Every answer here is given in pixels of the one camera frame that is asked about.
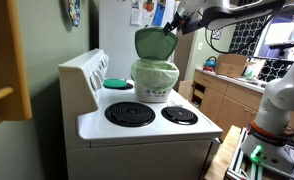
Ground tan wooden board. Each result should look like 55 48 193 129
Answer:
178 79 195 102

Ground tall black white patterned curtain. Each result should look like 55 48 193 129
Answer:
228 14 269 57

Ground white refrigerator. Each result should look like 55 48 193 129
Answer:
98 0 182 82

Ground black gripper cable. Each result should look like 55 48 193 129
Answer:
204 4 288 55

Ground pale green bin liner bag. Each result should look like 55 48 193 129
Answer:
130 58 181 93

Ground short black white patterned curtain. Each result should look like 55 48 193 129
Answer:
258 59 294 83

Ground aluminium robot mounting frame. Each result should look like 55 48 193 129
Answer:
224 127 294 180

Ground large black coil burner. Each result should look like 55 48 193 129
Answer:
104 101 156 128

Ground blue paper sheet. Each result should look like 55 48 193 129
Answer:
152 0 167 28

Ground wooden wall cabinet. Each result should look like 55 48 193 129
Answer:
0 0 33 134

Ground white paper note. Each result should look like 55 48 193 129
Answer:
130 0 143 27

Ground wooden kitchen counter cabinets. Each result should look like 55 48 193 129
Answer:
186 68 294 143

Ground black camera on stand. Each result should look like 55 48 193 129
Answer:
268 41 294 60

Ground paper with red picture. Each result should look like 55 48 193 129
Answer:
141 0 157 20

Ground white paper towel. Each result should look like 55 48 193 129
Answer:
169 102 185 110

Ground blue kettle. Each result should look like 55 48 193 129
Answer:
205 56 218 70

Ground black white patterned wall tag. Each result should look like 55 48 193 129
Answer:
211 29 222 41

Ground green bin lid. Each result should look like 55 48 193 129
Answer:
134 26 180 62

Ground dark green round lid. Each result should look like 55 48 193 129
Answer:
102 78 129 90

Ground wooden table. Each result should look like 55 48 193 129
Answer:
204 124 243 180

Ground small black coil burner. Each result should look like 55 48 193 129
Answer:
160 105 199 126

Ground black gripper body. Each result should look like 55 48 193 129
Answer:
171 8 192 28

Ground white electric stove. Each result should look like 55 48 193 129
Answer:
57 48 224 180

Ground black burner under green lid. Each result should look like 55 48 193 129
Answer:
117 81 135 91

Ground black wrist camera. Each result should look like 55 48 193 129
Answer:
181 18 205 36

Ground colourful wall decoration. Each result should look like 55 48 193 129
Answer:
66 0 82 28

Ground brown cardboard box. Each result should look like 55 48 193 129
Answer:
214 52 257 79

